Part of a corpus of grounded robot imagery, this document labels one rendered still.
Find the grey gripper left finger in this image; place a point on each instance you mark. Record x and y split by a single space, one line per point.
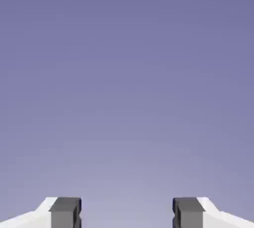
63 214

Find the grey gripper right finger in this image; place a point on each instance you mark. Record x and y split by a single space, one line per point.
190 214

